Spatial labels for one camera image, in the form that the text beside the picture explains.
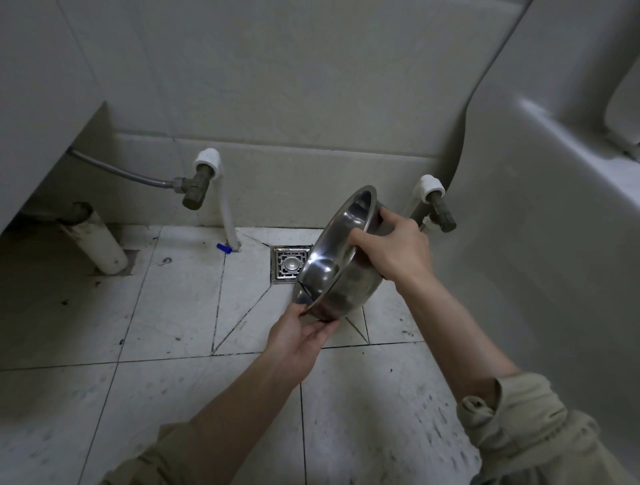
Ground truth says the person's right hand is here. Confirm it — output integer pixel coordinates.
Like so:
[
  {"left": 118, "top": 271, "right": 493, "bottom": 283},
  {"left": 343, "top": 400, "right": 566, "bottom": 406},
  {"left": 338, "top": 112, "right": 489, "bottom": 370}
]
[{"left": 348, "top": 207, "right": 435, "bottom": 290}]

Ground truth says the person's beige sleeve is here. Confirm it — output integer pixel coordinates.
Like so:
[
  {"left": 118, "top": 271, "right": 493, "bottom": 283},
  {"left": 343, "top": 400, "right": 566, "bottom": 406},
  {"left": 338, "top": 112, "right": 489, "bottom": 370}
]
[
  {"left": 455, "top": 372, "right": 631, "bottom": 485},
  {"left": 99, "top": 422, "right": 216, "bottom": 485}
]

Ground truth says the person's beige right sleeve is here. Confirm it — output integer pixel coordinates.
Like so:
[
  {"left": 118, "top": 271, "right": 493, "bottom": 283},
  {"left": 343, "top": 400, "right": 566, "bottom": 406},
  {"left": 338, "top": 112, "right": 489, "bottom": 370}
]
[{"left": 455, "top": 372, "right": 631, "bottom": 485}]

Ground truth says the braided metal hose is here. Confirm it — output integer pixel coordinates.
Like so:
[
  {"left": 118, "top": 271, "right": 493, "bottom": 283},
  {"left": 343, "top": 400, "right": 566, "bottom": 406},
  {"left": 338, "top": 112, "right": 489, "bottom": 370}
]
[{"left": 67, "top": 147, "right": 179, "bottom": 193}]

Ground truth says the stainless steel bowl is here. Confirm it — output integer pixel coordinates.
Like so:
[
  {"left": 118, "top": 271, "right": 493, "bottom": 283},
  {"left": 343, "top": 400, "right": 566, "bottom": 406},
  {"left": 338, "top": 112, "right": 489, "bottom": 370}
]
[{"left": 291, "top": 185, "right": 396, "bottom": 322}]

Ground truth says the person's left hand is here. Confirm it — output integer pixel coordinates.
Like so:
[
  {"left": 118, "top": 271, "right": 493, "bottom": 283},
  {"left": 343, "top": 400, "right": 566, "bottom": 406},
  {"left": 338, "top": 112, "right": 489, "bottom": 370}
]
[{"left": 263, "top": 303, "right": 341, "bottom": 384}]

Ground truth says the white vanity cabinet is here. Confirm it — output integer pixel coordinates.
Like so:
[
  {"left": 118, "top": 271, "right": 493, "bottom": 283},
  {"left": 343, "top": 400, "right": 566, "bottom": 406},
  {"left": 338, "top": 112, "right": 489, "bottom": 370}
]
[{"left": 0, "top": 0, "right": 109, "bottom": 236}]

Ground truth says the person's left forearm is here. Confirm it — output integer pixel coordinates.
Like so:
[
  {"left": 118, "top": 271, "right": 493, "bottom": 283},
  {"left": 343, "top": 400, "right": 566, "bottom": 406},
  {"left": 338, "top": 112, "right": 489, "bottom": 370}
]
[{"left": 187, "top": 349, "right": 306, "bottom": 466}]

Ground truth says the white toilet lid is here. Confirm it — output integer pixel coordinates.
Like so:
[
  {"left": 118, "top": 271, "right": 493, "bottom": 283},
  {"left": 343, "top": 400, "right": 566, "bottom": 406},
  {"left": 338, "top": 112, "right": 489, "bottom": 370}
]
[{"left": 602, "top": 59, "right": 640, "bottom": 161}]

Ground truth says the tarnished angle valve with hose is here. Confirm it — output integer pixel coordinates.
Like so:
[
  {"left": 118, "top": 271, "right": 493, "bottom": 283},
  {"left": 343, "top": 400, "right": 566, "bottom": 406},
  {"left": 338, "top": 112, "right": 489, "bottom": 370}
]
[{"left": 171, "top": 165, "right": 213, "bottom": 211}]

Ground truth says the square metal floor drain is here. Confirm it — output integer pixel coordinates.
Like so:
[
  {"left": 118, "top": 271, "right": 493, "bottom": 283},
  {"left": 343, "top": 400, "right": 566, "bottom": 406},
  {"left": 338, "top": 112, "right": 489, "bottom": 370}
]
[{"left": 271, "top": 244, "right": 315, "bottom": 286}]

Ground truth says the person's beige left sleeve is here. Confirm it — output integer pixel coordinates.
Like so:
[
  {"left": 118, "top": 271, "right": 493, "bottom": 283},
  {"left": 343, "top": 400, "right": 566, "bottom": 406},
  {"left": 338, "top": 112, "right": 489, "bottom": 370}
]
[{"left": 99, "top": 422, "right": 216, "bottom": 485}]

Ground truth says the thick white drain pipe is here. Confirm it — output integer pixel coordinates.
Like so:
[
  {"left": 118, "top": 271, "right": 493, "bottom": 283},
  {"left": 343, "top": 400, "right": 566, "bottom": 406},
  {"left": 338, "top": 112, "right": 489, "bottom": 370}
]
[{"left": 57, "top": 209, "right": 129, "bottom": 276}]

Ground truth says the white toilet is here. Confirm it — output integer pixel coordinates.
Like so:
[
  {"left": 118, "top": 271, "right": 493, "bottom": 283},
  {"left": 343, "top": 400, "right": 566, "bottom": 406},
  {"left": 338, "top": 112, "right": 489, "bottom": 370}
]
[{"left": 409, "top": 0, "right": 640, "bottom": 485}]

